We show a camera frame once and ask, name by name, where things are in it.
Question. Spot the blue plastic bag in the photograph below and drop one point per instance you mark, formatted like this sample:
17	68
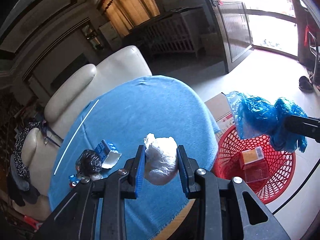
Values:
254	116

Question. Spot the white plastic bag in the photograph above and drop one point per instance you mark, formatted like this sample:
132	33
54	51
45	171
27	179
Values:
161	164

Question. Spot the dark wooden door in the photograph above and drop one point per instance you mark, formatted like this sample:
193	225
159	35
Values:
233	30

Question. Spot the white baby crib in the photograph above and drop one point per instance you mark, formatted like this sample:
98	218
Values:
176	31

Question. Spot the blue white torn carton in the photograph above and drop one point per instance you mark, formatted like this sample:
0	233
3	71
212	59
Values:
108	154

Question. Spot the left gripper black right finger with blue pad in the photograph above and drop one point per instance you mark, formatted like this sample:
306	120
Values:
228	209

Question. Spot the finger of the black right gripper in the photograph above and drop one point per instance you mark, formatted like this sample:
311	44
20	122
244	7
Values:
306	126

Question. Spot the red plastic mesh basket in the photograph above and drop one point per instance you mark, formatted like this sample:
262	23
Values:
281	164

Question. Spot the yellow box in basket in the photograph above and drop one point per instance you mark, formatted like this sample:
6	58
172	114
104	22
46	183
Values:
251	157

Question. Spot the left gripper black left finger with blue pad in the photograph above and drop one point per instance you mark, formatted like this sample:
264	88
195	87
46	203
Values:
75	217

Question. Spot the blue table cloth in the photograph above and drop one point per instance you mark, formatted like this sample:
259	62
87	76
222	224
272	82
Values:
124	116

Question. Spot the cream leather sofa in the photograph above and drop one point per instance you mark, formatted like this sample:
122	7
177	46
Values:
86	84

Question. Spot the small blue red wrapper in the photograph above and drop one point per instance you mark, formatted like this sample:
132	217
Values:
73	180

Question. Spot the orange window curtain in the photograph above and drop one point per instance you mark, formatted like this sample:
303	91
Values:
125	15

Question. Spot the clear plastic box in basket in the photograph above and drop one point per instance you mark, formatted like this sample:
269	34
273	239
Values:
256	171

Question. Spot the cardboard box on floor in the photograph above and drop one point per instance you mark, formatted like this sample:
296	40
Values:
221	112

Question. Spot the black crumpled plastic bag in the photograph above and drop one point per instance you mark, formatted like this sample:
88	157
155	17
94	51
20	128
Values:
89	163

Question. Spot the dark shoe on floor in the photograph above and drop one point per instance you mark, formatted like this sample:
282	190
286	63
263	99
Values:
305	85

